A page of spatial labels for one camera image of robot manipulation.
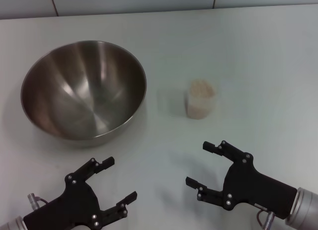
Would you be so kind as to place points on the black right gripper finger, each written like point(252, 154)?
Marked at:
point(229, 150)
point(211, 194)

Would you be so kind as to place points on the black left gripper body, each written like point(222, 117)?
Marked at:
point(77, 202)

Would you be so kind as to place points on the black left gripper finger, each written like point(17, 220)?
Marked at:
point(116, 207)
point(87, 169)

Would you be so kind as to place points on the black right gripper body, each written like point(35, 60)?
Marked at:
point(251, 187)

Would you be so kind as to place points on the clear plastic measuring cup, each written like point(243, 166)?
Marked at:
point(200, 110)

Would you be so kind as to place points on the white rice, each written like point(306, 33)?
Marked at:
point(201, 90)

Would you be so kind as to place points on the stainless steel mixing bowl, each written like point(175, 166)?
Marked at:
point(84, 91)

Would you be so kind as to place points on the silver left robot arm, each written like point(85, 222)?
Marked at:
point(12, 225)

